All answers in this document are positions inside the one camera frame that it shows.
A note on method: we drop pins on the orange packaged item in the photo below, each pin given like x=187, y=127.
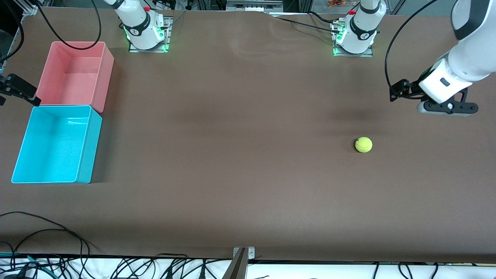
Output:
x=337, y=3

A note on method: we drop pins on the yellow-green tennis ball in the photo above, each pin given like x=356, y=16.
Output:
x=363, y=144

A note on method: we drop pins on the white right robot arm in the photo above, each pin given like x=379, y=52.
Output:
x=139, y=23

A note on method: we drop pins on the grey camera mount pole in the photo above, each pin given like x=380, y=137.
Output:
x=236, y=269

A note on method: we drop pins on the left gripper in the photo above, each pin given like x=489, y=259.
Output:
x=413, y=89

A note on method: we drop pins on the silver mounting bracket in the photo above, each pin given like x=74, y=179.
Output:
x=251, y=254

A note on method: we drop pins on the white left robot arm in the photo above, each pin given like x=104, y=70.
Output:
x=472, y=58

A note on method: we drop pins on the blue plastic bin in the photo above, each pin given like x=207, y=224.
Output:
x=54, y=147

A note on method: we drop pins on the grey power strip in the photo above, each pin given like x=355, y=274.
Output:
x=254, y=4

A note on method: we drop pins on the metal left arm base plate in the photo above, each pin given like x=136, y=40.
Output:
x=370, y=55

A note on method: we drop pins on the pink plastic bin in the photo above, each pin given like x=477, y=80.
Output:
x=73, y=73

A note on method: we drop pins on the aluminium frame corner bracket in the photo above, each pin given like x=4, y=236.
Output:
x=31, y=11

